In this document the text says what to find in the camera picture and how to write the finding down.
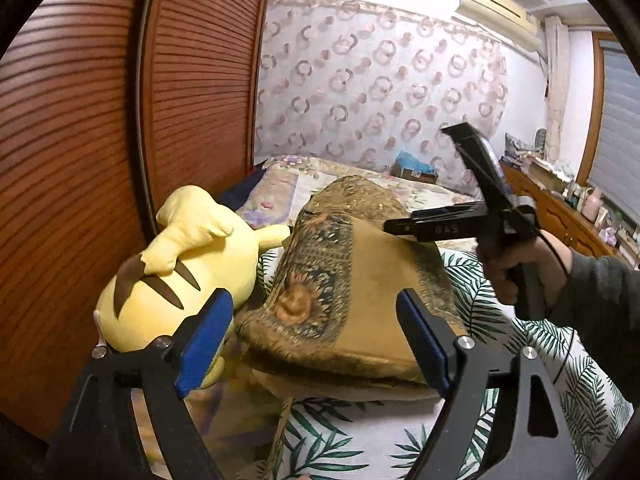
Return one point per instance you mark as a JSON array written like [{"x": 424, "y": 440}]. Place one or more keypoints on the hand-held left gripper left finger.
[{"x": 205, "y": 345}]

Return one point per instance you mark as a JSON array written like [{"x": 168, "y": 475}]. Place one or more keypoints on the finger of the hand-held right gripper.
[
  {"x": 470, "y": 147},
  {"x": 440, "y": 227}
]

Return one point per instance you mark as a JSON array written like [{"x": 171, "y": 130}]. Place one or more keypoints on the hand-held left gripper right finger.
[{"x": 422, "y": 340}]

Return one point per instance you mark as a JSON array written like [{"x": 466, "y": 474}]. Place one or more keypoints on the golden patterned garment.
[{"x": 350, "y": 285}]

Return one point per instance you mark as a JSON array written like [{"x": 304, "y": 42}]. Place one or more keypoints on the person's right forearm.
[{"x": 605, "y": 300}]

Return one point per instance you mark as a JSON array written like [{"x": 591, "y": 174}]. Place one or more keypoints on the person's right hand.
[{"x": 545, "y": 265}]

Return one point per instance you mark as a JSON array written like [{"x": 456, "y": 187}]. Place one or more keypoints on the floral fabric bag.
[{"x": 517, "y": 147}]

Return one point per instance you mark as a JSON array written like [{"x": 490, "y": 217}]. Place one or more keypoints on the wooden sideboard cabinet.
[{"x": 555, "y": 215}]

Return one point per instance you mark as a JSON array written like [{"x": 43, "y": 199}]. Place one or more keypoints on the small cardboard box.
[{"x": 422, "y": 177}]

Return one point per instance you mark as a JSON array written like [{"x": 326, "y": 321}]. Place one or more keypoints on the open cardboard box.
[{"x": 542, "y": 175}]

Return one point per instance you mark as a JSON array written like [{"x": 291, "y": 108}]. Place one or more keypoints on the blue plastic bag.
[{"x": 412, "y": 162}]

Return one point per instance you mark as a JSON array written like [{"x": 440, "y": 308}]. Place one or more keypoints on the grey desk fan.
[{"x": 541, "y": 139}]

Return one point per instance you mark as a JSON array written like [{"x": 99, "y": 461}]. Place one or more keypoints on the pink bottle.
[{"x": 592, "y": 207}]

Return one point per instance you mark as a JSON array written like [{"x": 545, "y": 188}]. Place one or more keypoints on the yellow plush toy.
[{"x": 165, "y": 260}]

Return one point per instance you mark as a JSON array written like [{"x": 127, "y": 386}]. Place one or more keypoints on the purple container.
[{"x": 607, "y": 235}]

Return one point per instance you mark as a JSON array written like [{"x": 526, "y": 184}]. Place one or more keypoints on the beige tied window curtain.
[{"x": 557, "y": 85}]

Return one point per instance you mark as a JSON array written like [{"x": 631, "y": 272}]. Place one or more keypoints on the circle-print sheer curtain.
[{"x": 375, "y": 85}]

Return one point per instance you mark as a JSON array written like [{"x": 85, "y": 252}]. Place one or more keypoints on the leaf-print bed sheet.
[{"x": 350, "y": 440}]

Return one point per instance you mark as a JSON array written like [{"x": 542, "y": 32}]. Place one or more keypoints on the floral bed blanket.
[{"x": 320, "y": 172}]

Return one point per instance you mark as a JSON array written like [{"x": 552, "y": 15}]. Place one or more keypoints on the grey window blind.
[{"x": 620, "y": 135}]

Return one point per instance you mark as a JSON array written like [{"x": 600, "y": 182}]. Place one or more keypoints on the navy blue bed sheet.
[{"x": 245, "y": 187}]

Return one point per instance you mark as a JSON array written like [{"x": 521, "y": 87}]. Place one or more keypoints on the wooden louvered wardrobe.
[{"x": 190, "y": 85}]

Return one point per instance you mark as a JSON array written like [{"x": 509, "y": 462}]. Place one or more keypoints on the beige wall air conditioner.
[{"x": 495, "y": 5}]

